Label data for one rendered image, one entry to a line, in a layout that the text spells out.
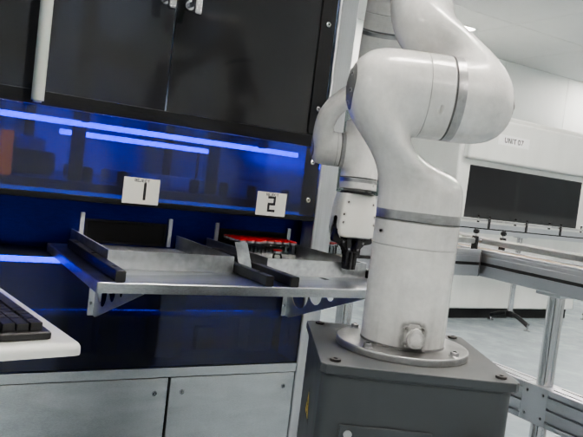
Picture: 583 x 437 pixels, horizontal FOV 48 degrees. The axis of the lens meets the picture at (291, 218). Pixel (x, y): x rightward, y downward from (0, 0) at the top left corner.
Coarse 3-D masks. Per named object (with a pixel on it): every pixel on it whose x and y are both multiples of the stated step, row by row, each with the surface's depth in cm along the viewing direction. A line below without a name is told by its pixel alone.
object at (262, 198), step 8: (264, 192) 167; (272, 192) 168; (264, 200) 167; (272, 200) 168; (280, 200) 169; (256, 208) 166; (264, 208) 167; (272, 208) 168; (280, 208) 170; (280, 216) 170
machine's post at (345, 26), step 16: (352, 0) 174; (352, 16) 174; (336, 32) 173; (352, 32) 175; (336, 48) 173; (352, 48) 175; (336, 64) 173; (336, 80) 174; (336, 128) 176; (320, 176) 175; (336, 176) 177; (320, 192) 175; (320, 208) 176; (304, 224) 180; (320, 224) 176; (304, 240) 179; (320, 240) 177; (304, 304) 177; (304, 320) 177; (304, 336) 177; (304, 352) 178; (304, 368) 178; (288, 432) 178
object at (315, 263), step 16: (208, 240) 168; (256, 256) 144; (304, 256) 176; (320, 256) 169; (336, 256) 163; (288, 272) 143; (304, 272) 144; (320, 272) 147; (336, 272) 149; (352, 272) 151
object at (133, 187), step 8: (128, 184) 149; (136, 184) 150; (152, 184) 152; (128, 192) 150; (136, 192) 151; (152, 192) 152; (128, 200) 150; (136, 200) 151; (144, 200) 152; (152, 200) 153
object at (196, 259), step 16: (80, 240) 143; (176, 240) 165; (112, 256) 123; (128, 256) 125; (144, 256) 126; (160, 256) 128; (176, 256) 129; (192, 256) 131; (208, 256) 133; (224, 256) 135; (224, 272) 135
